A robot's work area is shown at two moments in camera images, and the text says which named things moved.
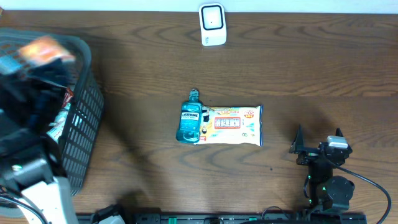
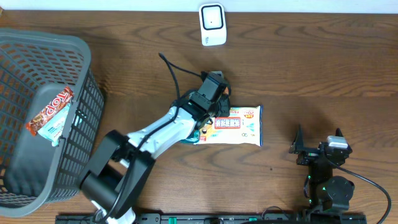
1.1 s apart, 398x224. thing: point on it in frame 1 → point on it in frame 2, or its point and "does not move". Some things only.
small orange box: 45,49 → 226,91
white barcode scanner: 212,24 does not move
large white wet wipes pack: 232,125 does not move
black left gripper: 58,78 → 227,109
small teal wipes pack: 58,125 does not move
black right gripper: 309,154 does not move
